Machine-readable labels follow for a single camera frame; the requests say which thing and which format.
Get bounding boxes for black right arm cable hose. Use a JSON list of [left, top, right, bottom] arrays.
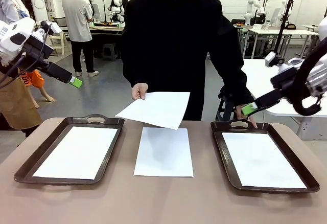
[[291, 38, 327, 117]]

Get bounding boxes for background person in black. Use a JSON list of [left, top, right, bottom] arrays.
[[109, 0, 128, 23]]

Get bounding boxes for background wooden work table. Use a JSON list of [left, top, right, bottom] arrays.
[[88, 21, 126, 61]]

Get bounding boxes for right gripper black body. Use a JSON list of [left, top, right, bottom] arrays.
[[270, 66, 301, 100]]

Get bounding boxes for white wooden chair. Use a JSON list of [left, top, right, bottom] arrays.
[[48, 31, 65, 56]]

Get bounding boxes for white computer monitor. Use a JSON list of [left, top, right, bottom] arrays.
[[270, 7, 282, 27]]

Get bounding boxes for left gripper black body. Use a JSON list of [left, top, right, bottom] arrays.
[[22, 35, 55, 64]]

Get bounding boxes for person's right forearm black sleeve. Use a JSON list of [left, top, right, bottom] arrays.
[[122, 52, 150, 86]]

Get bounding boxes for large white table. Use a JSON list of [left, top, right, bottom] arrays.
[[241, 58, 327, 141]]

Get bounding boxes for person's right hand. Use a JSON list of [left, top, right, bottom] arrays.
[[131, 82, 150, 100]]

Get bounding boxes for white standing air conditioner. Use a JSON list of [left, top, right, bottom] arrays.
[[27, 0, 53, 24]]

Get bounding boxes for small white background table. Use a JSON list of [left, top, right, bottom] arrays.
[[233, 24, 250, 58]]

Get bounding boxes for black tripod pole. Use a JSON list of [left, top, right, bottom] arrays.
[[268, 0, 295, 61]]

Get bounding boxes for man in white t-shirt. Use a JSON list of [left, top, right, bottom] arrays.
[[61, 0, 100, 78]]

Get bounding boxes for grey plastic stool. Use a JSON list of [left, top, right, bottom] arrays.
[[102, 43, 121, 61]]

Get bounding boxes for person in black coat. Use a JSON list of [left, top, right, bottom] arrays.
[[120, 0, 255, 121]]

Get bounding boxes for black step stool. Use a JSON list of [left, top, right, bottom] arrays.
[[216, 96, 238, 122]]

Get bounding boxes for person's left hand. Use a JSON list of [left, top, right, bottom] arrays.
[[235, 105, 258, 129]]

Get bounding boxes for white A4 paper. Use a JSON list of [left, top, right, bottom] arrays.
[[221, 131, 308, 189], [133, 127, 194, 177], [32, 126, 119, 181], [114, 91, 191, 131]]

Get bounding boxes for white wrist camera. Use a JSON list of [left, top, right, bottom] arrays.
[[264, 52, 286, 68], [32, 20, 62, 39]]

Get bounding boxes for person's left forearm black sleeve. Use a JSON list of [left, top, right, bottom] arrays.
[[219, 62, 255, 107]]

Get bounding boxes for mannequin with orange trousers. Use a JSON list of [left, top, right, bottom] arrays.
[[19, 66, 56, 108]]

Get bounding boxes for brown plastic serving tray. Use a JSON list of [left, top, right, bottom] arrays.
[[14, 114, 125, 186], [210, 118, 321, 193]]

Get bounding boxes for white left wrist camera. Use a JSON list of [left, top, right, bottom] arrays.
[[32, 20, 62, 39]]

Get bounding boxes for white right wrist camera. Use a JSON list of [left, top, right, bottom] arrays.
[[264, 52, 286, 68]]

